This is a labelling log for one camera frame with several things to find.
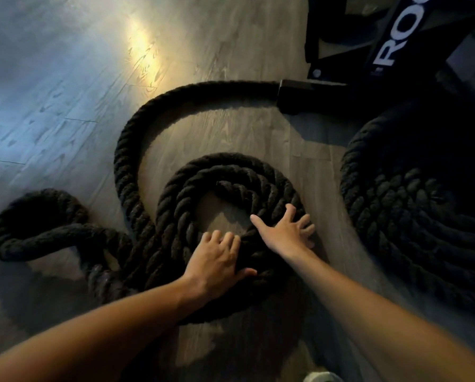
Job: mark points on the person's right hand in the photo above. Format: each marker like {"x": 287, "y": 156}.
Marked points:
{"x": 287, "y": 234}

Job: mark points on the person's left hand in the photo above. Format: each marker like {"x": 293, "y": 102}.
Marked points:
{"x": 213, "y": 268}

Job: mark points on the person's left forearm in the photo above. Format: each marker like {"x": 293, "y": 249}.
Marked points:
{"x": 90, "y": 338}

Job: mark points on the person's right forearm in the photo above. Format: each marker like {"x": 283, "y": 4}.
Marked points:
{"x": 381, "y": 322}

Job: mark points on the person's right grey sneaker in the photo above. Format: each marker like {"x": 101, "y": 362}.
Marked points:
{"x": 321, "y": 377}

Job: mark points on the black gym rack base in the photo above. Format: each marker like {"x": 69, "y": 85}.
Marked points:
{"x": 341, "y": 47}

